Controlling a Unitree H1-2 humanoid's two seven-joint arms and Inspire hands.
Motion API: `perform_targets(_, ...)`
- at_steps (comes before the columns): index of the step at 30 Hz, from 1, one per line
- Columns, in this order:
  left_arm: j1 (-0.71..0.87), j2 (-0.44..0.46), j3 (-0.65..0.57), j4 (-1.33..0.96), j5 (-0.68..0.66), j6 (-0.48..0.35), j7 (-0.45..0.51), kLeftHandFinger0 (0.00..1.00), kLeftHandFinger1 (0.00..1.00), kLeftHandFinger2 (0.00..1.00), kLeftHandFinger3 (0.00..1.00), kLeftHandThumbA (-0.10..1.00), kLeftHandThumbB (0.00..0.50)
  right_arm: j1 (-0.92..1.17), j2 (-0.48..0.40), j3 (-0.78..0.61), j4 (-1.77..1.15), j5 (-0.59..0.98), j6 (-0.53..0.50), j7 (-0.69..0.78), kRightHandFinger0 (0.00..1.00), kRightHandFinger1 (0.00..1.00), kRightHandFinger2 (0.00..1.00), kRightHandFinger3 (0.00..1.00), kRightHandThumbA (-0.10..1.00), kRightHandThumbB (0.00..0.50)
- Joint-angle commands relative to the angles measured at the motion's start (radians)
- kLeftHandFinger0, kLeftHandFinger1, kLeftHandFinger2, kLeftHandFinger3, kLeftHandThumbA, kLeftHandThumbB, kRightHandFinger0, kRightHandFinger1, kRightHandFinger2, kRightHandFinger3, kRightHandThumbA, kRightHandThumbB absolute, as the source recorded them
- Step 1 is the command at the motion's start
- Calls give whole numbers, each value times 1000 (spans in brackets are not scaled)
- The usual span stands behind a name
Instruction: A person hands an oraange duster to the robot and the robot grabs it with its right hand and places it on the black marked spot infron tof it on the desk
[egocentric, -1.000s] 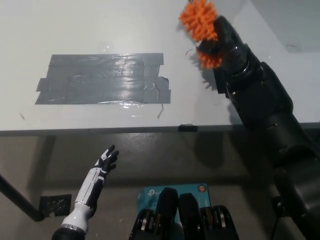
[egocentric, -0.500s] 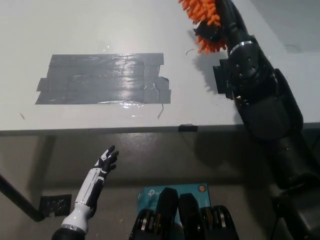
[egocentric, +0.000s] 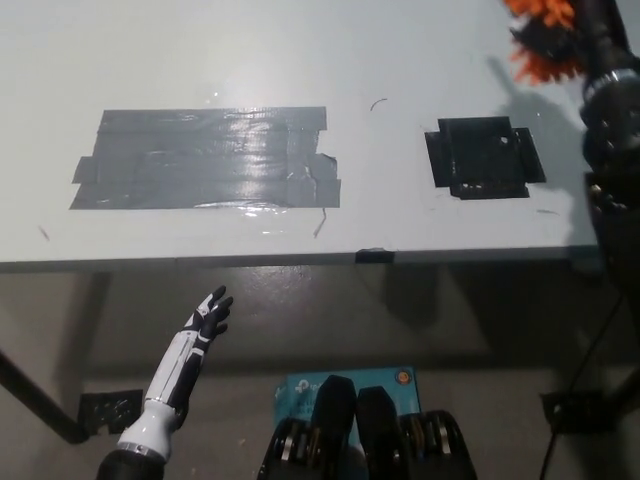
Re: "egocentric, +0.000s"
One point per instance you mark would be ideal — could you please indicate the black metal table leg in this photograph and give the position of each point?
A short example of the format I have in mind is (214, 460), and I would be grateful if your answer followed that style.
(37, 395)
(627, 397)

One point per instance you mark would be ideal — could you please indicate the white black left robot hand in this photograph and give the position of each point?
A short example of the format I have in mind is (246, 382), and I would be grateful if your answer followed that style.
(182, 360)

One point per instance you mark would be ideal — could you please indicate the large grey tape patch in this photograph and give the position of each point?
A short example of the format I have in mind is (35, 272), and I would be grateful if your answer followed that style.
(200, 157)

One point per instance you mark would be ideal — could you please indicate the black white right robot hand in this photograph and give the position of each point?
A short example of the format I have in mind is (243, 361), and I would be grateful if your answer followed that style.
(607, 45)

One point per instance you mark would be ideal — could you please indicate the black tape square mark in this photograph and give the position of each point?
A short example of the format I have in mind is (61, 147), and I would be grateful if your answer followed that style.
(482, 157)

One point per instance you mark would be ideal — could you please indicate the orange fluffy duster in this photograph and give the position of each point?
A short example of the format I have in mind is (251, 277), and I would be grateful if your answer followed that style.
(532, 67)

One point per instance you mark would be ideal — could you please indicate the teal router cardboard box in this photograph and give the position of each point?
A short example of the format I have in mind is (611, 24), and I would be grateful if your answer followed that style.
(305, 392)

